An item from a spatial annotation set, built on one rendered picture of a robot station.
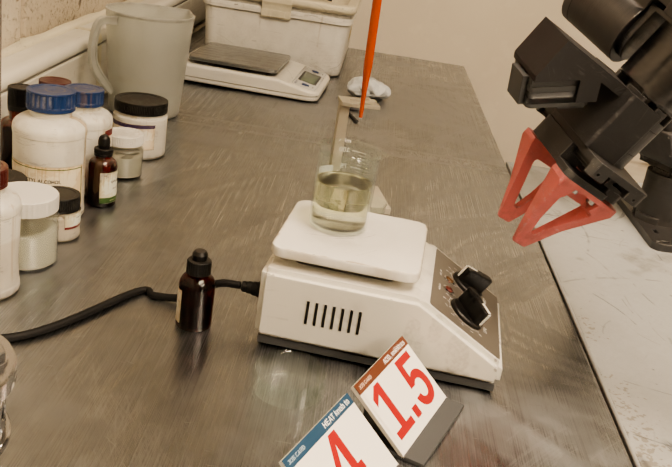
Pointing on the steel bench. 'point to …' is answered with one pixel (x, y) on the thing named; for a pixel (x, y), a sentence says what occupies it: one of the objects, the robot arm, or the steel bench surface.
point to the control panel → (489, 336)
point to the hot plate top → (356, 246)
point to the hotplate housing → (366, 319)
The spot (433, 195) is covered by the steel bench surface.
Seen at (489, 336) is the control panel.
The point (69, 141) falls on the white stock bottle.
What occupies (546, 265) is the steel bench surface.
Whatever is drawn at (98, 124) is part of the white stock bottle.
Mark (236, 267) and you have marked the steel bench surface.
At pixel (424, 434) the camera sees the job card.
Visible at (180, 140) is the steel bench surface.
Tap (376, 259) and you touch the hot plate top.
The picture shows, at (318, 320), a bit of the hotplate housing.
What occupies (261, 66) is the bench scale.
